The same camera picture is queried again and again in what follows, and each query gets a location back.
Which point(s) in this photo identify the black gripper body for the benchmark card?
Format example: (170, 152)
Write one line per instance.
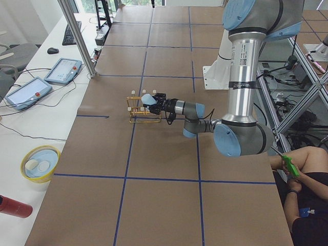
(169, 104)

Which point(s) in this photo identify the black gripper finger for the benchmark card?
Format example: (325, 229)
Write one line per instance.
(154, 109)
(155, 98)

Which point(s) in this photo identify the light blue plastic cup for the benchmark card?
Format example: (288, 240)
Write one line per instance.
(148, 99)

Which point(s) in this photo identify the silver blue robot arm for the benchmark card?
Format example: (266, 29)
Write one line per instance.
(249, 24)

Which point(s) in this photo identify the far blue teach pendant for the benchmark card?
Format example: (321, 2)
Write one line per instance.
(64, 71)

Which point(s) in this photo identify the blue teach pendant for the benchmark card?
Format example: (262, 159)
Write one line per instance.
(28, 94)
(64, 71)

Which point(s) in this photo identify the black keyboard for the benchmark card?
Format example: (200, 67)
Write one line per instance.
(68, 38)

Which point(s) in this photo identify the black computer mouse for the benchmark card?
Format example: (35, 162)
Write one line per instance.
(53, 50)

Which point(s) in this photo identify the near blue teach pendant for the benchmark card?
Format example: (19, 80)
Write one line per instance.
(28, 94)

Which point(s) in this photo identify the yellow bowl with blue lid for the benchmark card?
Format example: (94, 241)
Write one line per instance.
(39, 164)

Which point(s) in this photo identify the grey office chair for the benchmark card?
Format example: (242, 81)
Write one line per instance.
(14, 61)

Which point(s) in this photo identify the seated person in black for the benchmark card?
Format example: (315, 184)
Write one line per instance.
(304, 197)

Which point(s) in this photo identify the red cylindrical bottle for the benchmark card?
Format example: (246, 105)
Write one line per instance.
(15, 208)

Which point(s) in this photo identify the gold wire cup holder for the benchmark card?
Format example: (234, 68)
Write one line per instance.
(138, 113)

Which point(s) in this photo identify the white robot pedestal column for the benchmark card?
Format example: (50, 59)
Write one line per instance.
(217, 76)

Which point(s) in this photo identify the aluminium frame post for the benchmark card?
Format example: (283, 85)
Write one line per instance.
(70, 18)

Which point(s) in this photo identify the green handled tool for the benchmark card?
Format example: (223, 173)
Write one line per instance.
(288, 161)

